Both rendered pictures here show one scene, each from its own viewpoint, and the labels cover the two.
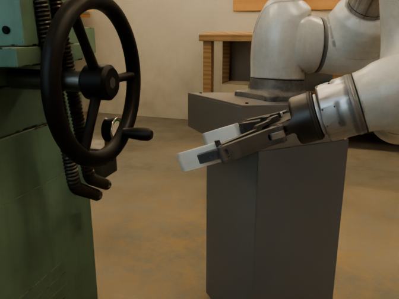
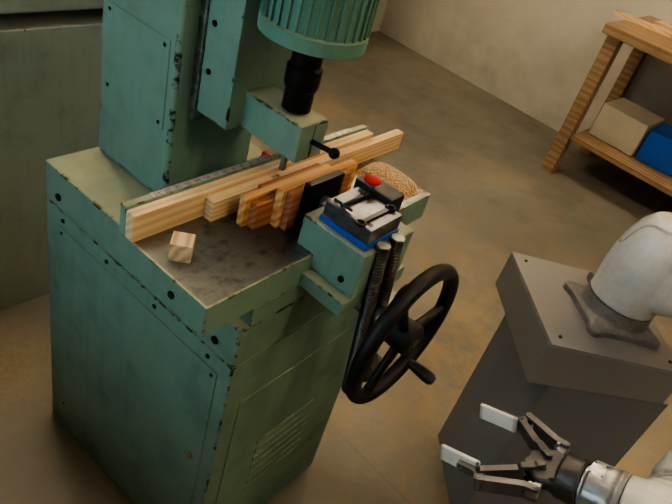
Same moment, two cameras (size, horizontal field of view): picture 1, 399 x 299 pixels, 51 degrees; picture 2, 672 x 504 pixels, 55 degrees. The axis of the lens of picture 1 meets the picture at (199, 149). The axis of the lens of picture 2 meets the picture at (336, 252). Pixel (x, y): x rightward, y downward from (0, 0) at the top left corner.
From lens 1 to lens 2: 0.68 m
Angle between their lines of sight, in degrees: 23
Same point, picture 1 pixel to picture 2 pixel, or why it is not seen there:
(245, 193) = (517, 403)
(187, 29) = not seen: outside the picture
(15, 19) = (352, 278)
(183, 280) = (419, 407)
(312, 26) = not seen: outside the picture
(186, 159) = (447, 454)
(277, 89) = (610, 321)
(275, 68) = (620, 300)
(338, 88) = (604, 490)
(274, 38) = (636, 271)
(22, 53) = (346, 306)
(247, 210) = not seen: hidden behind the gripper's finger
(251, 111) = (559, 351)
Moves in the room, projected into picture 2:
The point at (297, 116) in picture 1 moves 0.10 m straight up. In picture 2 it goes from (558, 484) to (589, 446)
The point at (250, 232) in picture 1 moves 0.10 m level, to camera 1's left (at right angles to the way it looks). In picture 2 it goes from (503, 440) to (465, 421)
